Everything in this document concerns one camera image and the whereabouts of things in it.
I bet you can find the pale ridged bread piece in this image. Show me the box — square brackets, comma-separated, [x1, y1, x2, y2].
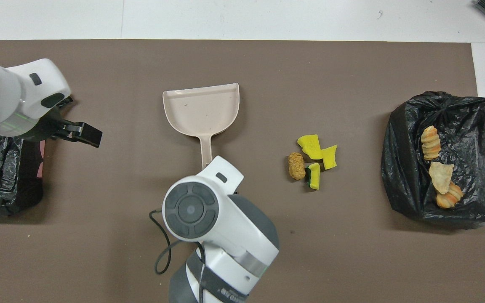
[420, 125, 442, 161]

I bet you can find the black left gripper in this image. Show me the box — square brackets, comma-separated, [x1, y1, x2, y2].
[26, 108, 103, 148]

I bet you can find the beige plastic dustpan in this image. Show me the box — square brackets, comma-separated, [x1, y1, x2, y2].
[162, 82, 240, 170]

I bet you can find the orange striped croissant toy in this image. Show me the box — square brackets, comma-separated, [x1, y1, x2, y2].
[436, 181, 464, 209]

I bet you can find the brown peanut shaped bread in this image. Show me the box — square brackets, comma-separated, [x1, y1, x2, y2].
[288, 152, 306, 181]

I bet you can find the brown table mat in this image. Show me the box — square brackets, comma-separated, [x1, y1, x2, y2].
[0, 40, 485, 303]

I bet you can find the black bagged bin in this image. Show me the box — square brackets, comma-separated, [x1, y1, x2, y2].
[381, 91, 485, 230]

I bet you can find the yellow sponge piece green backing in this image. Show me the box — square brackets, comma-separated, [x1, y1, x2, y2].
[305, 162, 321, 191]

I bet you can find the large yellow sponge piece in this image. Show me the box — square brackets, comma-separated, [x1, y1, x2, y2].
[297, 134, 324, 161]

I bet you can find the notched yellow sponge piece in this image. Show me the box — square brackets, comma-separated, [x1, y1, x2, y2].
[320, 144, 338, 170]

